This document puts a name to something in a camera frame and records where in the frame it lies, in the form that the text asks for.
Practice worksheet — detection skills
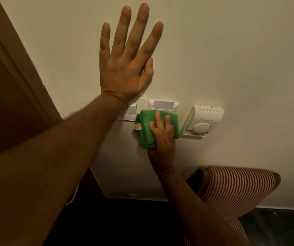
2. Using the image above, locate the person's right hand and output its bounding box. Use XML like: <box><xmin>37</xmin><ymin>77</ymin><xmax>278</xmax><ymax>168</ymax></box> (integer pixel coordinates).
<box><xmin>147</xmin><ymin>111</ymin><xmax>176</xmax><ymax>176</ymax></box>

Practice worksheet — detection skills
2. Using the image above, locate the person's left hand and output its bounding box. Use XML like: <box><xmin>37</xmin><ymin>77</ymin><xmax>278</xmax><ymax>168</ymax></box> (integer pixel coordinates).
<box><xmin>99</xmin><ymin>2</ymin><xmax>164</xmax><ymax>103</ymax></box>

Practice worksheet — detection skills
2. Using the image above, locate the green cleaning cloth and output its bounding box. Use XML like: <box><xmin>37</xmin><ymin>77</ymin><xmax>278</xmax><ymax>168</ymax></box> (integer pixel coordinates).
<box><xmin>133</xmin><ymin>109</ymin><xmax>181</xmax><ymax>150</ymax></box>

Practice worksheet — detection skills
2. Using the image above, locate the white wall light switch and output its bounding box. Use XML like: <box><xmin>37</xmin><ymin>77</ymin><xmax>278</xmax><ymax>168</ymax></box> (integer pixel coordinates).
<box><xmin>116</xmin><ymin>96</ymin><xmax>147</xmax><ymax>123</ymax></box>

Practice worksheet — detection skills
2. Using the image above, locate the white key card holder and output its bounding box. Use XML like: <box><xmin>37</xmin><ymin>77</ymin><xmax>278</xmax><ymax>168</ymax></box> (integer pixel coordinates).
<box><xmin>148</xmin><ymin>99</ymin><xmax>180</xmax><ymax>113</ymax></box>

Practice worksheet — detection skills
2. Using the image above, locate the person's right forearm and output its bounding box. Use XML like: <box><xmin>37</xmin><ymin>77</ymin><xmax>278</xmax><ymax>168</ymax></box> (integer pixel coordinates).
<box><xmin>158</xmin><ymin>167</ymin><xmax>251</xmax><ymax>246</ymax></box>

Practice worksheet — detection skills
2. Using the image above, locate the person's left forearm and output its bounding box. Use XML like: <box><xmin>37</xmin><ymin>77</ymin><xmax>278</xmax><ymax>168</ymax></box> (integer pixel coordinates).
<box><xmin>0</xmin><ymin>92</ymin><xmax>127</xmax><ymax>246</ymax></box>

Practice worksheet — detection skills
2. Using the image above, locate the white key card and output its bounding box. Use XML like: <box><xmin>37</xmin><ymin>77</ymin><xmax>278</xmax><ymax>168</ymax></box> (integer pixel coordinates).
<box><xmin>153</xmin><ymin>100</ymin><xmax>175</xmax><ymax>111</ymax></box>

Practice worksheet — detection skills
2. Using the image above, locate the red white striped chair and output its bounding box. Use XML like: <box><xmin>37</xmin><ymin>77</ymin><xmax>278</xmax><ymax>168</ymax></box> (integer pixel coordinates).
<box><xmin>182</xmin><ymin>166</ymin><xmax>282</xmax><ymax>246</ymax></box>

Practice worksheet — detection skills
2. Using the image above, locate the thin thread bracelet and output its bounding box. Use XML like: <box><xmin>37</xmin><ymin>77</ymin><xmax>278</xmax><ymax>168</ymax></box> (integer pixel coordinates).
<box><xmin>158</xmin><ymin>166</ymin><xmax>176</xmax><ymax>177</ymax></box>

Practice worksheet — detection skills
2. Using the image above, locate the white wall thermostat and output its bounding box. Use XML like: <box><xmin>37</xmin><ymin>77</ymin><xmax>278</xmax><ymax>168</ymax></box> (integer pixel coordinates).
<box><xmin>179</xmin><ymin>104</ymin><xmax>225</xmax><ymax>138</ymax></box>

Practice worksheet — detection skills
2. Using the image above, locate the brown wooden door frame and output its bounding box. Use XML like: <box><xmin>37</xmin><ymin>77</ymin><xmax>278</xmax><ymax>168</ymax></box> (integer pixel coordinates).
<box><xmin>0</xmin><ymin>0</ymin><xmax>63</xmax><ymax>127</ymax></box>

